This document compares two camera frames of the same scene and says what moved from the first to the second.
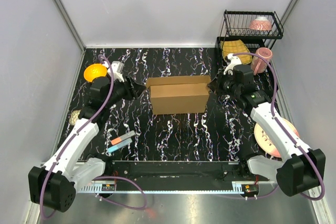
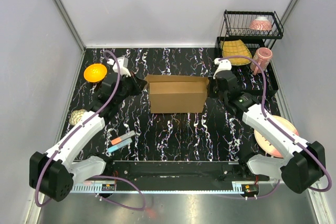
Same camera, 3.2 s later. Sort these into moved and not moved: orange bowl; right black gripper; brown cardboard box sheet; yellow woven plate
Moved: right black gripper
Not moved: brown cardboard box sheet; orange bowl; yellow woven plate
